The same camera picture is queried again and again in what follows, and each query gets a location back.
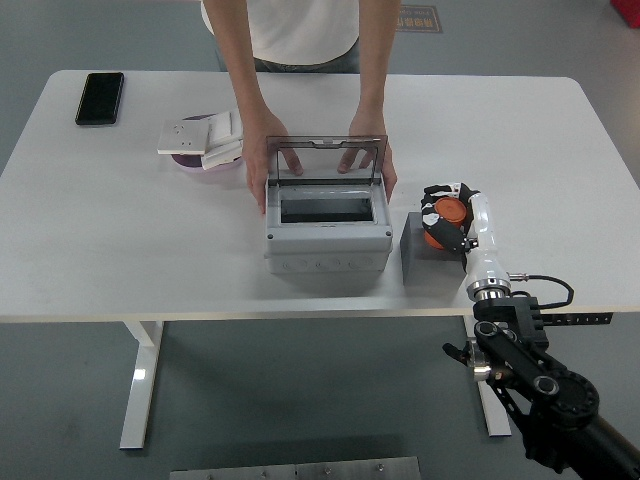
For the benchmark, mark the person's left forearm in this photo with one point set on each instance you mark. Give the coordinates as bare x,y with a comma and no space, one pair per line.
375,60

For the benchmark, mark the dark floor sign yellow text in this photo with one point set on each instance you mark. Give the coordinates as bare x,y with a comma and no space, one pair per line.
420,20

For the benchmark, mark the white switch panel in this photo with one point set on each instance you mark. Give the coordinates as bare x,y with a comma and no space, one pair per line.
227,125

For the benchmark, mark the person's right hand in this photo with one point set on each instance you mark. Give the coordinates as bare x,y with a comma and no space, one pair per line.
257,150

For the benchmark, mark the white table leg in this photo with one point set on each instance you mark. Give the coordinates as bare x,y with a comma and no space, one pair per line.
142,380
495,415

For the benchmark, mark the person's right forearm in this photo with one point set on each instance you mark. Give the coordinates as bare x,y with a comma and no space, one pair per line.
240,60

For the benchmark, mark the person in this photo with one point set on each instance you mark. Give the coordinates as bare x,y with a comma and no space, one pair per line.
300,30

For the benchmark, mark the red object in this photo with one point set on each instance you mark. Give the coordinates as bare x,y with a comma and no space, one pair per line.
627,12

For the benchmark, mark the white panel with grey edge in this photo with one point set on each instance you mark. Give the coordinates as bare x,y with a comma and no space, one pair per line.
220,156

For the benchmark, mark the orange cylindrical battery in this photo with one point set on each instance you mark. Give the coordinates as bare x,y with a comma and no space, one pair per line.
450,210

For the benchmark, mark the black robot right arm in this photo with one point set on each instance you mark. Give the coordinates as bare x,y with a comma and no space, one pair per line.
565,395

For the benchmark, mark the grey block holder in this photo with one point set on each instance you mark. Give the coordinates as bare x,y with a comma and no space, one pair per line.
425,267

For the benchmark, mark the purple bowl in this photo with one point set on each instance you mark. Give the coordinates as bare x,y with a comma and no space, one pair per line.
187,163

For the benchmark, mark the black smartphone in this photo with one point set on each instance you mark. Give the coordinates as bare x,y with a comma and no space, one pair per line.
100,98

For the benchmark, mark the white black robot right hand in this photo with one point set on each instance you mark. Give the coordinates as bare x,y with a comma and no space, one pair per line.
482,250

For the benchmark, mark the grey electrical enclosure box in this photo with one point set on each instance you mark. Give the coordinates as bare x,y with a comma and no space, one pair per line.
325,245

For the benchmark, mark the person's left hand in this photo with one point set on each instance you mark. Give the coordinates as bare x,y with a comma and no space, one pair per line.
370,130

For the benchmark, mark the smoky transparent box lid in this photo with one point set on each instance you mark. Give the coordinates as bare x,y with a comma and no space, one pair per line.
320,165

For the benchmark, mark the grey metal plate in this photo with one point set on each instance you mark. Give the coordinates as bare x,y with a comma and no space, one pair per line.
300,470

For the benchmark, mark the white socket panel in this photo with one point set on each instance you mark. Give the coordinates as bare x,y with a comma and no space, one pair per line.
182,136

